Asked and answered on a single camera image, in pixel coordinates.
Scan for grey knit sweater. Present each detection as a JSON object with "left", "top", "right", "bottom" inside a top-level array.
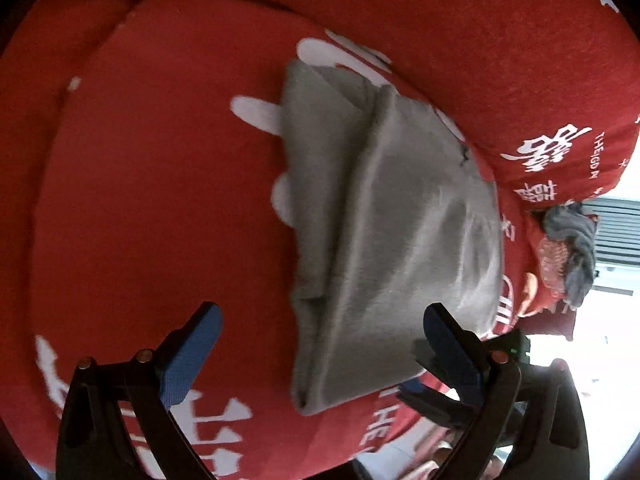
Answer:
[{"left": 281, "top": 61, "right": 503, "bottom": 415}]

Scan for dark grey crumpled cloth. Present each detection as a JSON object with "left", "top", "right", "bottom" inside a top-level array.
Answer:
[{"left": 542, "top": 203, "right": 598, "bottom": 310}]

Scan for red pillow white characters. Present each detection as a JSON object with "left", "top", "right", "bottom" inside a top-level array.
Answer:
[{"left": 49, "top": 0, "right": 640, "bottom": 212}]

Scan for red patterned bed cover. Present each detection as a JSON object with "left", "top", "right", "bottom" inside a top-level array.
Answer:
[{"left": 0, "top": 0, "right": 542, "bottom": 480}]

